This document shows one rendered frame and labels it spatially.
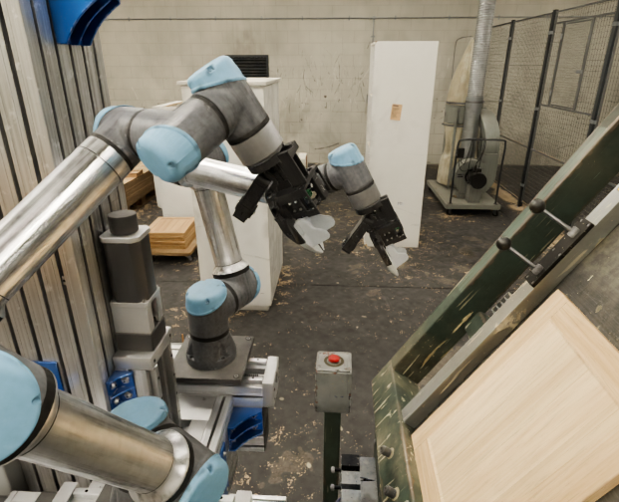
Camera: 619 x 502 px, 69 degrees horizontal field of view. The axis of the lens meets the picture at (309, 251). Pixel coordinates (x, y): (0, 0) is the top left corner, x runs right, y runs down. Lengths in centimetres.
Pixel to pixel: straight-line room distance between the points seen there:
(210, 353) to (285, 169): 77
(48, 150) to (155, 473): 57
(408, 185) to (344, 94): 449
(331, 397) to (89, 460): 103
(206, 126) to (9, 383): 38
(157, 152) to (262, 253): 289
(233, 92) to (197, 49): 872
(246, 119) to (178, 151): 12
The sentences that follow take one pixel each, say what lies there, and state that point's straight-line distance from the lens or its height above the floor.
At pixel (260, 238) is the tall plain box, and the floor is 64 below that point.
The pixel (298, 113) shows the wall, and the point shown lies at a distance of 911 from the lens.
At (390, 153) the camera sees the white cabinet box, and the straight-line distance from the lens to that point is 475.
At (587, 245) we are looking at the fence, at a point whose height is 147.
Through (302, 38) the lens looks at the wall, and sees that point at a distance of 907.
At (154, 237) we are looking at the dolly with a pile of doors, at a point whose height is 25.
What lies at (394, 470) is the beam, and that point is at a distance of 136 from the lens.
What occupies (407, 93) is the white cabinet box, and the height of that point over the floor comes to 160.
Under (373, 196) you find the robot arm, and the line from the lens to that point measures 111.
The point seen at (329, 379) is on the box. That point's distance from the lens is 155.
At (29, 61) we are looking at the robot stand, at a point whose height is 187.
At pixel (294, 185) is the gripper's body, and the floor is 168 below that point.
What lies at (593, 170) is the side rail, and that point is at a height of 159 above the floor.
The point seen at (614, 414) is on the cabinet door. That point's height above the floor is 130.
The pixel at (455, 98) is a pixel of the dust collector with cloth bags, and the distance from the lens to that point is 689.
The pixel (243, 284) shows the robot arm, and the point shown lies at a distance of 140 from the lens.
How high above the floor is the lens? 187
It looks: 23 degrees down
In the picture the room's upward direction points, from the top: straight up
